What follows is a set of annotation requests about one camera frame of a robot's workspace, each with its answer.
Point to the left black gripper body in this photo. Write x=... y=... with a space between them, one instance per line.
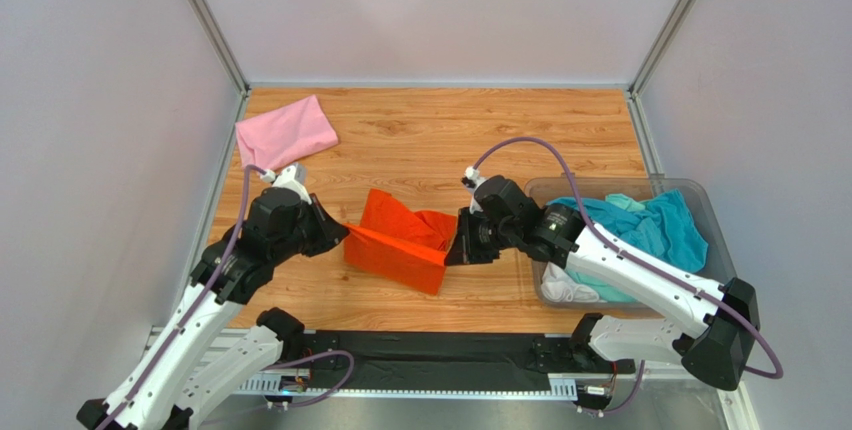
x=288 y=245

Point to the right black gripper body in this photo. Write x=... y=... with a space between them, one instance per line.
x=475 y=241

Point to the orange t shirt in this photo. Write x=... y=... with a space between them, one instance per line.
x=405 y=246

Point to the pink t shirt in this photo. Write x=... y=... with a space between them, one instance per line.
x=278 y=138

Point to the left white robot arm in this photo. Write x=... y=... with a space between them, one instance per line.
x=170 y=388

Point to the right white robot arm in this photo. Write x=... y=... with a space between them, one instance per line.
x=707 y=327

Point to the white t shirt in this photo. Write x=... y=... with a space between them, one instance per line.
x=557 y=286

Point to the mint green t shirt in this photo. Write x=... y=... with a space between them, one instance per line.
x=624 y=217

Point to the teal t shirt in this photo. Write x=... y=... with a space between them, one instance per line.
x=663 y=227

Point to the black base cloth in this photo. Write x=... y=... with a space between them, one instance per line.
x=412 y=361

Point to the clear plastic bin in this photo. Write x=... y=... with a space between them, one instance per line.
x=719 y=265

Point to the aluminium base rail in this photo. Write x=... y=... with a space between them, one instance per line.
x=592 y=392

